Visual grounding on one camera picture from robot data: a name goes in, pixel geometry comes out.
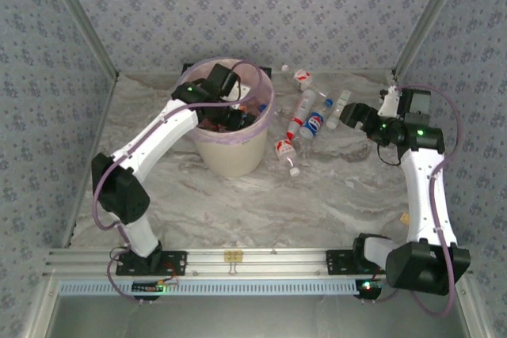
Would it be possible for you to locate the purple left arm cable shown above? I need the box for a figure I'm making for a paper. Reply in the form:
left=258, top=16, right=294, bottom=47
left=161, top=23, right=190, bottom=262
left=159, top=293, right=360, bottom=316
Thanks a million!
left=91, top=59, right=265, bottom=303

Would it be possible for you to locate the light blue cable duct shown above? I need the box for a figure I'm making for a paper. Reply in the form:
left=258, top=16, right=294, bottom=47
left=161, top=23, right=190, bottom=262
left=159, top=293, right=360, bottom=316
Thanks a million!
left=58, top=278, right=361, bottom=297

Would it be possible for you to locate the aluminium mounting rail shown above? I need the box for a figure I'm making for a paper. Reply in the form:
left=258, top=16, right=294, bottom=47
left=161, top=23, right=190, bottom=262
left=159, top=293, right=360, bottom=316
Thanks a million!
left=42, top=247, right=475, bottom=279

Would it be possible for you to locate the pink plastic bin liner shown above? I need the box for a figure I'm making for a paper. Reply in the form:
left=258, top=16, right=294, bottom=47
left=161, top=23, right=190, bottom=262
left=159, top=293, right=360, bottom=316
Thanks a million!
left=177, top=56, right=276, bottom=145

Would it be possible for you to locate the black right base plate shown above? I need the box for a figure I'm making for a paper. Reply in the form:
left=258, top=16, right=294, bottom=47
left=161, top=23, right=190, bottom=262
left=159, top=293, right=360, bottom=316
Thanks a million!
left=325, top=249, right=360, bottom=276

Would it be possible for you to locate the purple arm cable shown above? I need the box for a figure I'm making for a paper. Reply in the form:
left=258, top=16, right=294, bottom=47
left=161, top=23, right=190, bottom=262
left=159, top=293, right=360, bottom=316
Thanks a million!
left=91, top=59, right=265, bottom=303
left=372, top=83, right=463, bottom=319

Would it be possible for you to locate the thin black right gripper cable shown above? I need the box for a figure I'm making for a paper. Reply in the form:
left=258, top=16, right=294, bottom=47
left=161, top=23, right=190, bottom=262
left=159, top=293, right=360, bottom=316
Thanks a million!
left=375, top=142, right=402, bottom=167

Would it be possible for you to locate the left circuit board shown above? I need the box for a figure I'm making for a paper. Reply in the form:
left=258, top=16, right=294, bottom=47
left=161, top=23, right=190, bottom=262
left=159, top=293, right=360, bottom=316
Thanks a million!
left=132, top=279, right=179, bottom=294

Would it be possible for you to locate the circuit board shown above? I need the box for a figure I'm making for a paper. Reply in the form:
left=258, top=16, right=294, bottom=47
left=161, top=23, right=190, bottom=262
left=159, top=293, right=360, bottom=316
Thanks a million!
left=355, top=278, right=384, bottom=298
left=132, top=279, right=179, bottom=294

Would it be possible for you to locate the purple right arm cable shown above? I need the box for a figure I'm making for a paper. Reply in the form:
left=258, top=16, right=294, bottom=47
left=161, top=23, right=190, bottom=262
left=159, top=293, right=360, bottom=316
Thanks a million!
left=372, top=83, right=463, bottom=319

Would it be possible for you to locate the grey metal panel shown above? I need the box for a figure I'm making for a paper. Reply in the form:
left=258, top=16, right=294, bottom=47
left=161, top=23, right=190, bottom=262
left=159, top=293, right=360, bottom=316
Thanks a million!
left=47, top=294, right=472, bottom=338

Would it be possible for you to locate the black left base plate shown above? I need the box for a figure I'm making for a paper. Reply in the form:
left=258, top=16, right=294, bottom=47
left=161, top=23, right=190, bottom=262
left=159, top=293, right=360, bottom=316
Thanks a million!
left=116, top=249, right=188, bottom=277

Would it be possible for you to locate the aluminium frame post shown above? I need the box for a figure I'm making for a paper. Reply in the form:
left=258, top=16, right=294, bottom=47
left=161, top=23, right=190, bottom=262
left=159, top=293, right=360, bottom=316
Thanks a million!
left=21, top=277, right=60, bottom=338
left=455, top=277, right=494, bottom=338
left=39, top=0, right=120, bottom=80
left=391, top=0, right=473, bottom=78

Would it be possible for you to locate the right circuit board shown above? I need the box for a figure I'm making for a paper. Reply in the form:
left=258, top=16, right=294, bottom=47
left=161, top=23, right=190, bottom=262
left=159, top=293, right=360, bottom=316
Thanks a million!
left=355, top=278, right=384, bottom=298

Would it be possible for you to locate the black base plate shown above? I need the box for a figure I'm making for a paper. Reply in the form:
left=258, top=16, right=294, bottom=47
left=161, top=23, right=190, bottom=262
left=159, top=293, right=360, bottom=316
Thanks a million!
left=116, top=249, right=188, bottom=277
left=325, top=249, right=360, bottom=276

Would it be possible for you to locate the clear plastic bottle white cap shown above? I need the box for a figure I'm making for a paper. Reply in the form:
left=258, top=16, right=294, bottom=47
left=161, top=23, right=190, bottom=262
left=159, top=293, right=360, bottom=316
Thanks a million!
left=325, top=89, right=353, bottom=131

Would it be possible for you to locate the red white label bottle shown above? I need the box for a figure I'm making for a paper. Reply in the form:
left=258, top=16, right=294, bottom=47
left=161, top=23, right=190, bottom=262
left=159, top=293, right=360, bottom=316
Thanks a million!
left=280, top=63, right=316, bottom=92
left=273, top=138, right=302, bottom=178

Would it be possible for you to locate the beige plastic bin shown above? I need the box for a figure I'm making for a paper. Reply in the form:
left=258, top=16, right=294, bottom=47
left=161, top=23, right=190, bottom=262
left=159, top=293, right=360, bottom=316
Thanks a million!
left=193, top=116, right=269, bottom=178

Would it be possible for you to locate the tall white bottle red band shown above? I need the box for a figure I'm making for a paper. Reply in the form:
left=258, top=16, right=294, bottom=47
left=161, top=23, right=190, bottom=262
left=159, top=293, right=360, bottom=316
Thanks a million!
left=285, top=89, right=318, bottom=142

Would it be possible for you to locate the Pepsi label plastic bottle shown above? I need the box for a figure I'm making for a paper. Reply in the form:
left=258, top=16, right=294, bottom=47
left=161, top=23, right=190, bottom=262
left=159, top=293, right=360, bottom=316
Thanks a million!
left=299, top=97, right=334, bottom=139

